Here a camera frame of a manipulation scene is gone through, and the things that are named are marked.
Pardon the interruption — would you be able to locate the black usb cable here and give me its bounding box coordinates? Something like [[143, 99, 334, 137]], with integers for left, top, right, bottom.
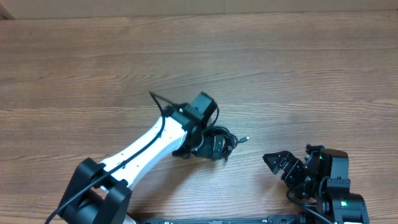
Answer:
[[203, 107, 250, 162]]

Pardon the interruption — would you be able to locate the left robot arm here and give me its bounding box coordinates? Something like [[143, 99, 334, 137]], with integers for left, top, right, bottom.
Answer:
[[46, 92, 220, 223]]

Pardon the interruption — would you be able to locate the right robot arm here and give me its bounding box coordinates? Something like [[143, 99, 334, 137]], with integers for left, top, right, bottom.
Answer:
[[262, 144, 370, 224]]

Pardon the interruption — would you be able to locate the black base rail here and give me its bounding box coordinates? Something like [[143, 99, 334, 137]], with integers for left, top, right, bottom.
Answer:
[[136, 215, 303, 224]]

